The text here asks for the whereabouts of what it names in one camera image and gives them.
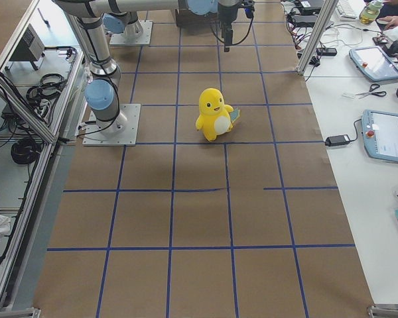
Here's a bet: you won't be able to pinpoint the black power brick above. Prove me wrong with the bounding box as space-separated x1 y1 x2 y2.
324 134 351 147

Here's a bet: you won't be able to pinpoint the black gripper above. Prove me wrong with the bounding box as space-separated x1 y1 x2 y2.
218 0 241 52

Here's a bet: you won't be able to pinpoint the yellow plush dinosaur toy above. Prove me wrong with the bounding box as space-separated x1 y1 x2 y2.
195 88 234 142

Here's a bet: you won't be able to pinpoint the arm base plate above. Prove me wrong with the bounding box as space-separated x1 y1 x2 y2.
109 20 153 46
82 103 141 146

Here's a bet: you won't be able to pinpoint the blue teach pendant near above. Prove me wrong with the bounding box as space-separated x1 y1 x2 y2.
362 109 398 163

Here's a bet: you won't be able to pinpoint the coiled black cable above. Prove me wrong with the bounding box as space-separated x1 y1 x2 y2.
10 136 41 166

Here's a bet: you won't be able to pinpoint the grey metal box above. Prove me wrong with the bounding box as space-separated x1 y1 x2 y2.
9 24 45 70

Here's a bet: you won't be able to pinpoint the blue teach pendant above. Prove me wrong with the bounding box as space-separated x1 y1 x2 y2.
362 109 398 163
349 46 398 82

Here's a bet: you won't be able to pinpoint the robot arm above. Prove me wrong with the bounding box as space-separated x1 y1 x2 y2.
103 1 243 52
55 1 226 78

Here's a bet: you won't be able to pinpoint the dark wooden drawer box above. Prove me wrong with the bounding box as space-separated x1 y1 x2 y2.
171 9 218 28

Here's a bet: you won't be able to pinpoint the blue teach pendant far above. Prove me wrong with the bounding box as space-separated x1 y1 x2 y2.
349 46 398 82

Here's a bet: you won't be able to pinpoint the green drink bottle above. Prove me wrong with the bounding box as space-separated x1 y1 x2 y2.
358 0 383 25

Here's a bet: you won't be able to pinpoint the black scissors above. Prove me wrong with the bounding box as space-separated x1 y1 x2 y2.
356 83 387 99

